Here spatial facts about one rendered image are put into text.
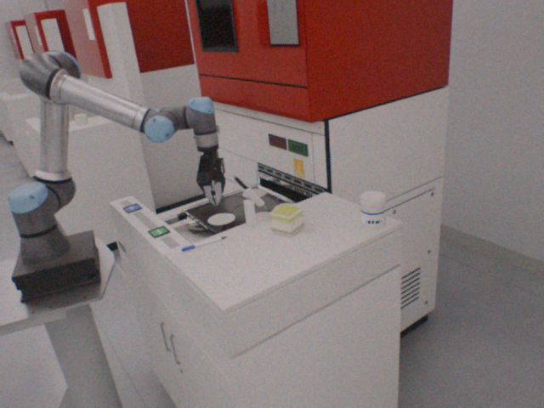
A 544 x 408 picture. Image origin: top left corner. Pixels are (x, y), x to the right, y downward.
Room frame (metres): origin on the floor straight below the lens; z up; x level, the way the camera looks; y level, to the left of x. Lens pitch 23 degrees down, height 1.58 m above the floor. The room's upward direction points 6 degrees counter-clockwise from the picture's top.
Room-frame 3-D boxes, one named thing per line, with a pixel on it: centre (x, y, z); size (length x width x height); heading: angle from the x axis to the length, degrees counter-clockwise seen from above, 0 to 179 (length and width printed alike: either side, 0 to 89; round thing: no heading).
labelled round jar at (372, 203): (1.16, -0.30, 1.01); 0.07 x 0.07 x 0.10
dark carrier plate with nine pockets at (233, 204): (1.52, 0.09, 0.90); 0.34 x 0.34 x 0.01; 33
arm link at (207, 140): (1.41, 0.19, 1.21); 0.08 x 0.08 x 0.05
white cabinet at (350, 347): (1.39, 0.14, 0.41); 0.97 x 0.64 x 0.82; 33
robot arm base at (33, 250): (1.31, 0.77, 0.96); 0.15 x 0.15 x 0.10
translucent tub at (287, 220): (1.18, -0.04, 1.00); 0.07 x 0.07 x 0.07; 52
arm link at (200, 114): (1.41, 0.19, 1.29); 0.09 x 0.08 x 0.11; 85
